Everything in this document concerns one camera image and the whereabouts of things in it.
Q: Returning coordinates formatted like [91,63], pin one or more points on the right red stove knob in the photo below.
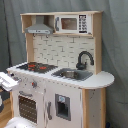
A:
[34,84]

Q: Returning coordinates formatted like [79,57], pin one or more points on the grey range hood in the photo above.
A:
[39,27]

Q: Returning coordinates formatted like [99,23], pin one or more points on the wooden toy kitchen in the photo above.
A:
[62,50]

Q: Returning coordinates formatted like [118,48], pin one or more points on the grey toy sink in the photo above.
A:
[73,74]

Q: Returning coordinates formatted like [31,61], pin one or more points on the toy oven door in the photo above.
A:
[31,107]

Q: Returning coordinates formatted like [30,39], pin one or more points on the toy microwave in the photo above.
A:
[74,24]

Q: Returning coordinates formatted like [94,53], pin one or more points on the black toy faucet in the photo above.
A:
[82,64]

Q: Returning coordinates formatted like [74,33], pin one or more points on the grey backdrop curtain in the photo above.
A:
[114,43]

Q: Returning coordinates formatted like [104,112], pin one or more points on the black toy stovetop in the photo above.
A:
[37,67]

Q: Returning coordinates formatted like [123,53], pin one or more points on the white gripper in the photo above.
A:
[7,83]

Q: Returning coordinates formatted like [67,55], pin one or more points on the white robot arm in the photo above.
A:
[16,122]

